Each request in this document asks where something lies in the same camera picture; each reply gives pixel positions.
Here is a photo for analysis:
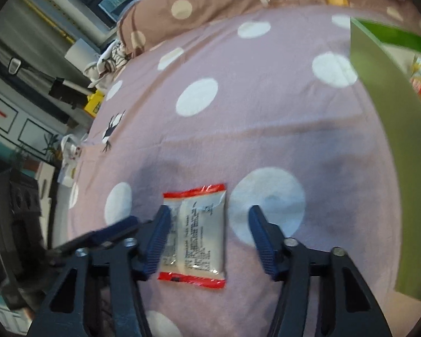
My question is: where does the black speaker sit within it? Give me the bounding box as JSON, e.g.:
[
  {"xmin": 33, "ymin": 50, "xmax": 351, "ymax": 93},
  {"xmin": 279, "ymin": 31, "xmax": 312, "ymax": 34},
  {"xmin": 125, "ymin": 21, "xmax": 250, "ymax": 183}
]
[{"xmin": 0, "ymin": 172, "xmax": 50, "ymax": 309}]

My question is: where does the white paper roll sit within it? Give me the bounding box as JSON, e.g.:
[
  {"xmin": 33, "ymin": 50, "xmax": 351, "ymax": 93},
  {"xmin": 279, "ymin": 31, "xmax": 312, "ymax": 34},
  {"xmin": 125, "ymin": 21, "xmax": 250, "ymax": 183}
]
[{"xmin": 64, "ymin": 38, "xmax": 99, "ymax": 69}]

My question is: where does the brown polka dot pillow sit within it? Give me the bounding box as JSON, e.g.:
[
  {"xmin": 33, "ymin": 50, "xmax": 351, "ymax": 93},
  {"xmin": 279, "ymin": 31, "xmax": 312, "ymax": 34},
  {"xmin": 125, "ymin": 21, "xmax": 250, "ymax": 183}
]
[{"xmin": 116, "ymin": 0, "xmax": 401, "ymax": 58}]

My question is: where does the small yellow box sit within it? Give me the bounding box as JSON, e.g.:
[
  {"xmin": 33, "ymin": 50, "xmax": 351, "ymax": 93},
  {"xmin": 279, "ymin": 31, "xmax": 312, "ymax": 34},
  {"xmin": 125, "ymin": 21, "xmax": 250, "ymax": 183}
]
[{"xmin": 84, "ymin": 91, "xmax": 106, "ymax": 117}]

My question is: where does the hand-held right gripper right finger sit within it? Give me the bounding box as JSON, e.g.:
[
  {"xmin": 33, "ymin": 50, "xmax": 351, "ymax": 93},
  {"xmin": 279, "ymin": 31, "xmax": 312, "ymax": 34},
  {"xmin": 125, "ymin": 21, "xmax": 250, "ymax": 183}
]
[{"xmin": 248, "ymin": 204, "xmax": 393, "ymax": 337}]

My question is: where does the green cardboard box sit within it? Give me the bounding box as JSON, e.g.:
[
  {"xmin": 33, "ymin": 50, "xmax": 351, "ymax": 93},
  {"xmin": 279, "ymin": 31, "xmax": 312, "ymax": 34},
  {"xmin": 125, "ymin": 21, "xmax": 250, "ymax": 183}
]
[{"xmin": 350, "ymin": 17, "xmax": 421, "ymax": 302}]

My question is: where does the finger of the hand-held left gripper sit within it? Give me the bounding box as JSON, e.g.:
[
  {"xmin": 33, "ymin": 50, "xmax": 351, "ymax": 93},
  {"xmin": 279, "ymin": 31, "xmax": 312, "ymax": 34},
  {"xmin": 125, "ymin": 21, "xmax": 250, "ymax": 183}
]
[{"xmin": 47, "ymin": 216, "xmax": 141, "ymax": 259}]

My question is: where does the cream packet with red ends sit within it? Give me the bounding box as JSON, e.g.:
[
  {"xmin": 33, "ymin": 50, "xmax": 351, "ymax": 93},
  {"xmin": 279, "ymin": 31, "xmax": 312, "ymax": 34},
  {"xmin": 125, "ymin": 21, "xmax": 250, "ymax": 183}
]
[{"xmin": 158, "ymin": 183, "xmax": 228, "ymax": 289}]

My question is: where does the black device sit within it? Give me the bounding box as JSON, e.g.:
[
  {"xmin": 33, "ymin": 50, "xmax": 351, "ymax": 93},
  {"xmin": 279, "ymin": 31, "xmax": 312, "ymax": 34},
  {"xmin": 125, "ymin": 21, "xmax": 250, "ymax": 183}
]
[{"xmin": 48, "ymin": 77, "xmax": 92, "ymax": 109}]

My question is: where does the striped white cloth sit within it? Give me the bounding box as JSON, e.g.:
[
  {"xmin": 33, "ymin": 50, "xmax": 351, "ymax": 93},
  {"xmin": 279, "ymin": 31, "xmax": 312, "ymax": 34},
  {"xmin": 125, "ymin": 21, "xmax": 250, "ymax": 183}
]
[{"xmin": 83, "ymin": 40, "xmax": 130, "ymax": 88}]

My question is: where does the white plastic bag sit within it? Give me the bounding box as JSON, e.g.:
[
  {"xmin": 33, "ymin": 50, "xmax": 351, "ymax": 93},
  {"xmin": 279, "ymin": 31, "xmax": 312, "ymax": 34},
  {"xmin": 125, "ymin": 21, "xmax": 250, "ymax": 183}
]
[{"xmin": 58, "ymin": 134, "xmax": 88, "ymax": 186}]

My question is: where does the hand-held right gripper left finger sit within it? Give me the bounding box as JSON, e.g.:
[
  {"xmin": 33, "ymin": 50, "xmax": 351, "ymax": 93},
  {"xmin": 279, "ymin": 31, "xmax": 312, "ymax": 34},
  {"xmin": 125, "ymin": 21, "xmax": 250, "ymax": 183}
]
[{"xmin": 26, "ymin": 204, "xmax": 172, "ymax": 337}]

